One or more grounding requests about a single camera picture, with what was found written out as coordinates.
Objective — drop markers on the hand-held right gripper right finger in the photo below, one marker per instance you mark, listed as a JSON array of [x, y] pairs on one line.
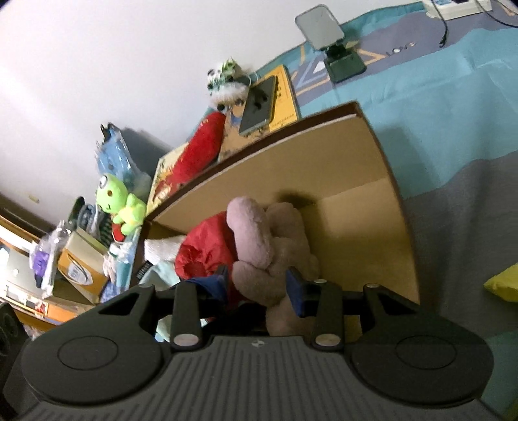
[[294, 291]]

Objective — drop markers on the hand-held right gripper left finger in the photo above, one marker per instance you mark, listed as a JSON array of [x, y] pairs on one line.
[[216, 285]]

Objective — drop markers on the mauve pink plush toy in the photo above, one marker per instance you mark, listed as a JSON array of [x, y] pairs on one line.
[[259, 243]]

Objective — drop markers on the white fluffy towel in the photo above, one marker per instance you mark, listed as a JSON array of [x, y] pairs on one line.
[[162, 247]]

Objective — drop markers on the brown cardboard box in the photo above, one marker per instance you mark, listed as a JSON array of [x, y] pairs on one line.
[[344, 162]]

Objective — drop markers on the yellow-green towel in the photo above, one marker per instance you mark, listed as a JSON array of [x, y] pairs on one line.
[[504, 283]]

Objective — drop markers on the cartoon picture book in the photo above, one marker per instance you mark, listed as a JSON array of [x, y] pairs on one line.
[[162, 186]]

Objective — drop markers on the green frog plush toy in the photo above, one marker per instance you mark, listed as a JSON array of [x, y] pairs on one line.
[[113, 194]]

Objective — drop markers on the tan tissue box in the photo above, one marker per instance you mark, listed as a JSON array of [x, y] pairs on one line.
[[79, 267]]

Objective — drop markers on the red plush toy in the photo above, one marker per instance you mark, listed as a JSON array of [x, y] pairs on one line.
[[200, 145]]

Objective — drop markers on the striped knit cloth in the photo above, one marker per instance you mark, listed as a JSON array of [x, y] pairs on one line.
[[87, 214]]

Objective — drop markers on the blue plastic package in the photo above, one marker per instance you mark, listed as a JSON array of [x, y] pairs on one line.
[[117, 154]]

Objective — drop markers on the clear plastic bag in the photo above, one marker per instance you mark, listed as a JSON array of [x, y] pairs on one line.
[[42, 263]]

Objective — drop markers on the dark smartphone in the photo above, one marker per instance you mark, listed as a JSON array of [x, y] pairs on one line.
[[259, 105]]

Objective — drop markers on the white fluffy plush toy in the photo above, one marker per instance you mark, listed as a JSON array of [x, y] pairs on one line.
[[228, 96]]

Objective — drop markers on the yellow book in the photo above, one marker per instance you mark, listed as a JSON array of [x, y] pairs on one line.
[[285, 101]]

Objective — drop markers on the panda bamboo plush toy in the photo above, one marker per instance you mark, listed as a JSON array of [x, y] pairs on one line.
[[222, 73]]

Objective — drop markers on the dark green phone stand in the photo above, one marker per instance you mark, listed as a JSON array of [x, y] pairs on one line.
[[317, 26]]

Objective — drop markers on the white power strip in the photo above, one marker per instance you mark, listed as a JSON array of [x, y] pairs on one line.
[[457, 10]]

